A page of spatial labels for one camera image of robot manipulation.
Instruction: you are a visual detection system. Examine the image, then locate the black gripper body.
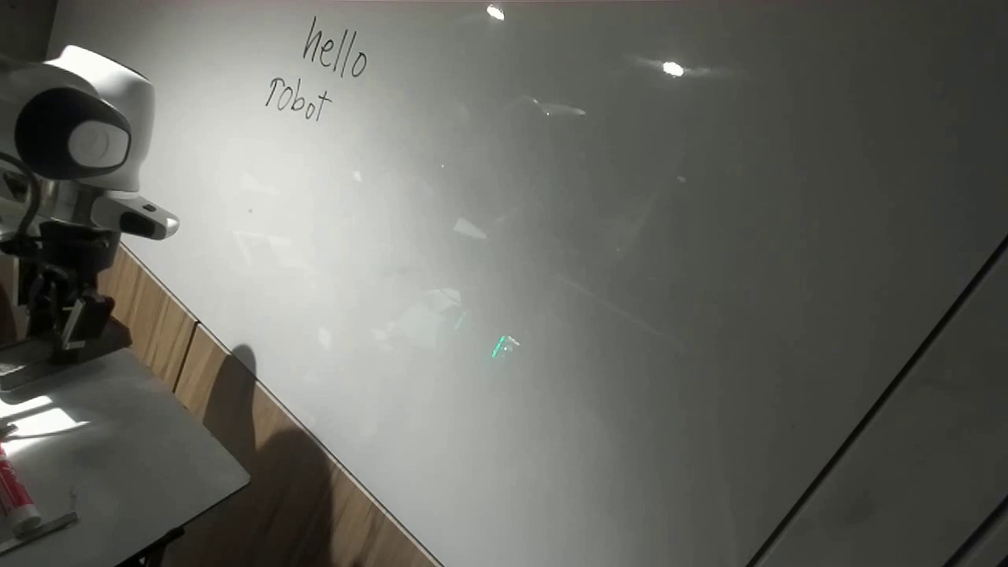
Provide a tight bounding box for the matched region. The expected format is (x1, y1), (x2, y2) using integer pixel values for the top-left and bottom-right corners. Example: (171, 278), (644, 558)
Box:
(22, 221), (119, 306)

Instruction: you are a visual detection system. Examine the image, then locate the black whiteboard eraser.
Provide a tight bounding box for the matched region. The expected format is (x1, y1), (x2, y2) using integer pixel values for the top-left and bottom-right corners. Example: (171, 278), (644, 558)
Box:
(51, 319), (132, 365)

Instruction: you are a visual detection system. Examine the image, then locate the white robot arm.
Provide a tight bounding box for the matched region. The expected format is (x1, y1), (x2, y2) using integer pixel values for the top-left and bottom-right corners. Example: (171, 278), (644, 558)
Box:
(0, 43), (179, 352)

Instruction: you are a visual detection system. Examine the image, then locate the large white whiteboard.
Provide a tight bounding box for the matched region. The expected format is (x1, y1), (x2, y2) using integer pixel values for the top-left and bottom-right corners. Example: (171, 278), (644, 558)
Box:
(53, 0), (1008, 567)

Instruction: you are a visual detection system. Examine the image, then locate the small white tray board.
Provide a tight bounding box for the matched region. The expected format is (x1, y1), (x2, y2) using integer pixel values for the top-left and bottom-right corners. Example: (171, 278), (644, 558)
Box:
(0, 346), (248, 567)

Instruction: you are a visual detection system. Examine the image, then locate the red white marker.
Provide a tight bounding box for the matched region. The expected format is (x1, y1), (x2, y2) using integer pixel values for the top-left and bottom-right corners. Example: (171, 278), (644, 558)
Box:
(0, 450), (41, 530)

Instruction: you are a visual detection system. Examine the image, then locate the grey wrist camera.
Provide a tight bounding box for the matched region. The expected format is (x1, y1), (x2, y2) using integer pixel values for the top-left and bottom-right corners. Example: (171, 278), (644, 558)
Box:
(119, 206), (179, 241)

